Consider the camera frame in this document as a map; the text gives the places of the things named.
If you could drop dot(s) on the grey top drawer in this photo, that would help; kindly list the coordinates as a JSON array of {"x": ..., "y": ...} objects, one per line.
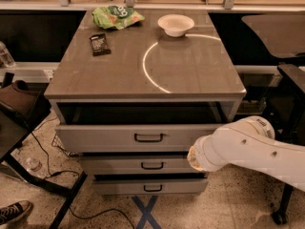
[{"x": 131, "y": 138}]

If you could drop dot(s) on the grey drawer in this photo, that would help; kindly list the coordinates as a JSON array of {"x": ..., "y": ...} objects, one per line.
[
  {"x": 150, "y": 186},
  {"x": 131, "y": 138},
  {"x": 135, "y": 165}
]

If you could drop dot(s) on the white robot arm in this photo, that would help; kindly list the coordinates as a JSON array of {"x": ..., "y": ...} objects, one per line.
[{"x": 250, "y": 143}]

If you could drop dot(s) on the grey drawer cabinet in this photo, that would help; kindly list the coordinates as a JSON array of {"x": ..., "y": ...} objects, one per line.
[{"x": 148, "y": 79}]

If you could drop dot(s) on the grey middle drawer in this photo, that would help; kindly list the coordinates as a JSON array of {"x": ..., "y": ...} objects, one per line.
[{"x": 135, "y": 165}]

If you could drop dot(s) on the grey bottom drawer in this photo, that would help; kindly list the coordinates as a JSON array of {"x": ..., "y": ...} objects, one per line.
[{"x": 150, "y": 186}]

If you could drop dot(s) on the white paper bowl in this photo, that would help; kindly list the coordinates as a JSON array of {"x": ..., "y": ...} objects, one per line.
[{"x": 175, "y": 25}]

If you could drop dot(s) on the black snack bar wrapper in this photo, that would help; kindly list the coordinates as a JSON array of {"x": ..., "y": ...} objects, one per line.
[{"x": 99, "y": 44}]

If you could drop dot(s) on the green chip bag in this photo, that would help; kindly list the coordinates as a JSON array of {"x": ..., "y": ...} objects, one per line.
[{"x": 116, "y": 17}]

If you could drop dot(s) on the brown bag on left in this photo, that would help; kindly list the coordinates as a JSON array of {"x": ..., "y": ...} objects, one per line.
[{"x": 24, "y": 106}]

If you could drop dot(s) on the clear plastic water bottle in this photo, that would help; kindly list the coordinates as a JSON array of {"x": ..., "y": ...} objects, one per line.
[{"x": 35, "y": 167}]

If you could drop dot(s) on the black office chair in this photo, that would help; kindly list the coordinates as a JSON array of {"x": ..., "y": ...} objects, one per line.
[{"x": 284, "y": 37}]

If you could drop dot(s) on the plastic bottle on shelf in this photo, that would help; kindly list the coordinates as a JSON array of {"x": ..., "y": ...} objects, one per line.
[{"x": 5, "y": 56}]

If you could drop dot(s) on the black white sneaker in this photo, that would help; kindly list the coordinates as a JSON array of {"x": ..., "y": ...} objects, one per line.
[{"x": 14, "y": 212}]

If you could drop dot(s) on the black wire basket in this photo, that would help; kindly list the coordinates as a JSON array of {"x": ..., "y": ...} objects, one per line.
[{"x": 57, "y": 143}]

